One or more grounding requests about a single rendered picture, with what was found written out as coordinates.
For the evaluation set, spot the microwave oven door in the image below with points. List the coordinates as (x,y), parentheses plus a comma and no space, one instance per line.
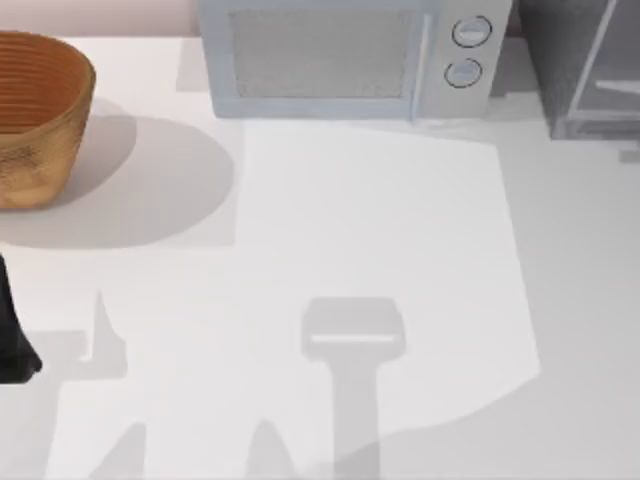
(320,52)

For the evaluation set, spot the grey cabinet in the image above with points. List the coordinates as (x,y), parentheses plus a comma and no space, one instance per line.
(595,60)

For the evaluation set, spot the brown woven basket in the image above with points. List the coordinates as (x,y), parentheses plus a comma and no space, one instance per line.
(35,140)

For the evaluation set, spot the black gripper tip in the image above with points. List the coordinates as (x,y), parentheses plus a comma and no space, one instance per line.
(14,340)

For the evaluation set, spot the round microwave knob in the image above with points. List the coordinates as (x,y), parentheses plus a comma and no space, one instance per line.
(463,73)
(471,31)

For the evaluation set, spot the pale microwave oven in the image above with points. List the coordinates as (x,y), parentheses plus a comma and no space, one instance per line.
(462,102)

